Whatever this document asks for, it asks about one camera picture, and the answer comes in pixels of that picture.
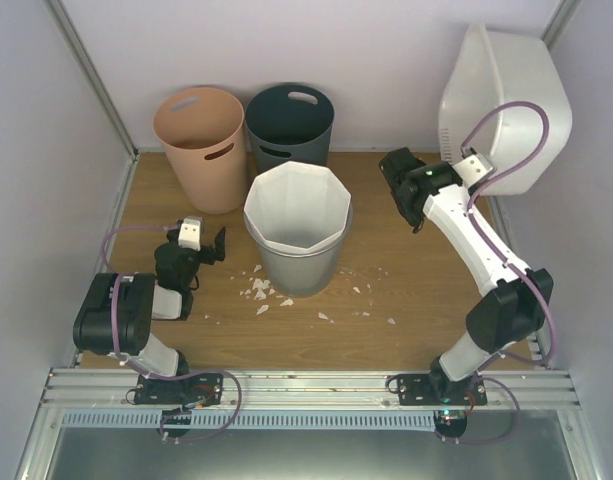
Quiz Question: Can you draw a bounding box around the white faceted bin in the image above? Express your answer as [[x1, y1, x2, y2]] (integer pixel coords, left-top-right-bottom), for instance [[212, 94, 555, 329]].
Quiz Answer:
[[244, 161, 351, 255]]

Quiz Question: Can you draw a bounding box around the grey translucent bin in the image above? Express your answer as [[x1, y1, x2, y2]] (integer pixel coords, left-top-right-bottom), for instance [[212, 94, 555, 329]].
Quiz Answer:
[[244, 205, 354, 297]]

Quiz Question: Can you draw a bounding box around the translucent white plastic tub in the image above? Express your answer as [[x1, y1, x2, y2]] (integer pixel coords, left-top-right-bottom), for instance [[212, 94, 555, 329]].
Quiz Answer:
[[438, 23, 574, 197]]

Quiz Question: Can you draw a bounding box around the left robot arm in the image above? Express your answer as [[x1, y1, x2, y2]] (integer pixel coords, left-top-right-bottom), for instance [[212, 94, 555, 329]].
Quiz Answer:
[[73, 218, 226, 404]]

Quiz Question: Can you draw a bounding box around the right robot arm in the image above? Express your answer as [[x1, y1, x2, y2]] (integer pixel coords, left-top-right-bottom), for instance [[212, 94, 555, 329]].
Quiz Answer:
[[379, 148, 554, 405]]

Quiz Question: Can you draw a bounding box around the peach plastic waste bin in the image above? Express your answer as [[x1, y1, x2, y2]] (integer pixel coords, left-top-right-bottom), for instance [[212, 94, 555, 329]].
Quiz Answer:
[[153, 87, 249, 214]]

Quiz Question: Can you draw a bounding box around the dark teal plastic bin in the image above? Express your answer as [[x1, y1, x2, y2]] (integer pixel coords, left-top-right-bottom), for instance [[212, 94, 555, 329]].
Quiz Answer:
[[245, 83, 335, 174]]

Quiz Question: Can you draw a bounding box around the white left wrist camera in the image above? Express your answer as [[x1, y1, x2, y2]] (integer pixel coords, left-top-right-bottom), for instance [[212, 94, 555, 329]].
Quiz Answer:
[[177, 216, 204, 251]]

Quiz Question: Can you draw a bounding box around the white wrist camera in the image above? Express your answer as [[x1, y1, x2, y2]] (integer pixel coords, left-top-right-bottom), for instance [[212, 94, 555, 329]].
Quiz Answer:
[[452, 153, 496, 189], [177, 216, 204, 251]]

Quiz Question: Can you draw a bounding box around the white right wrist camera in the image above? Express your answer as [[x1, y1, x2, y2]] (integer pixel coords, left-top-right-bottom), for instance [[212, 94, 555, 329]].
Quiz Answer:
[[452, 153, 496, 189]]

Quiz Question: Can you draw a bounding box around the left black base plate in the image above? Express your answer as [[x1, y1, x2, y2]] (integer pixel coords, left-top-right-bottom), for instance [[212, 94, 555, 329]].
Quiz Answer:
[[125, 373, 224, 408]]

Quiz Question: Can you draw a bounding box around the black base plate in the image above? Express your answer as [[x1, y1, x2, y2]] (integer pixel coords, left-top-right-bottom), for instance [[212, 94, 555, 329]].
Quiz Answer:
[[385, 371, 488, 408], [125, 373, 224, 408]]

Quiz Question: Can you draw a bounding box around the aluminium front rail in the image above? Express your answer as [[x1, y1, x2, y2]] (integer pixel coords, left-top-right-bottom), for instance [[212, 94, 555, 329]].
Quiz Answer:
[[40, 368, 581, 410]]

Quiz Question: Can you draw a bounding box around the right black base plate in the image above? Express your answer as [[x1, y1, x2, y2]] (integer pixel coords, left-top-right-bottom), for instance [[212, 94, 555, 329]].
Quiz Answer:
[[385, 371, 488, 408]]

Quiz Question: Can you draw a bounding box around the aluminium corner frame post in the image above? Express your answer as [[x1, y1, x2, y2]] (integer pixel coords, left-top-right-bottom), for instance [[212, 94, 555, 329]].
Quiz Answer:
[[541, 0, 582, 50]]

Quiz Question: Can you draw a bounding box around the grey slotted cable duct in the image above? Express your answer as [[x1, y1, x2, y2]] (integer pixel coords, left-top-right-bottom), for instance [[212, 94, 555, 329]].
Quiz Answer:
[[62, 409, 435, 432]]

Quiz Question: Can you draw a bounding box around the left aluminium frame post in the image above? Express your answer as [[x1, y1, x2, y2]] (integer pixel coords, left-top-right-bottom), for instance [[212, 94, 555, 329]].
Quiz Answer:
[[45, 0, 139, 159]]

